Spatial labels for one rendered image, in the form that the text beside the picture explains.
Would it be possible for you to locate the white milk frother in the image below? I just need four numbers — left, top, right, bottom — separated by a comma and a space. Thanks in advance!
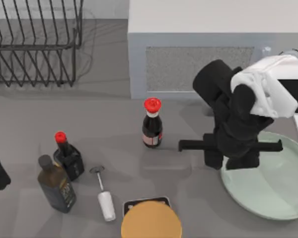
89, 165, 117, 222

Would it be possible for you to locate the pale green plate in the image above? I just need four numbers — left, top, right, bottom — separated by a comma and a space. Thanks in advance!
219, 130, 298, 221

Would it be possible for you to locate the dark bottle grey cap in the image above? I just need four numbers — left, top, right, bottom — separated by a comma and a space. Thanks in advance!
37, 154, 77, 214

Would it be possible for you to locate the black wire dish rack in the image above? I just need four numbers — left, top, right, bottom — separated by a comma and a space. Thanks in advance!
0, 0, 84, 88

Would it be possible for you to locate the square dark bottle red cap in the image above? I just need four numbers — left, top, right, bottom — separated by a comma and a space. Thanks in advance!
53, 130, 85, 182

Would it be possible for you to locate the black jar tan lid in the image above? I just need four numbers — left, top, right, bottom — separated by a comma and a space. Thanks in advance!
121, 196, 183, 238

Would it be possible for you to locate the round dark bottle red cap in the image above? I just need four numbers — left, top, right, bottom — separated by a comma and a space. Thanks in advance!
142, 97, 163, 149

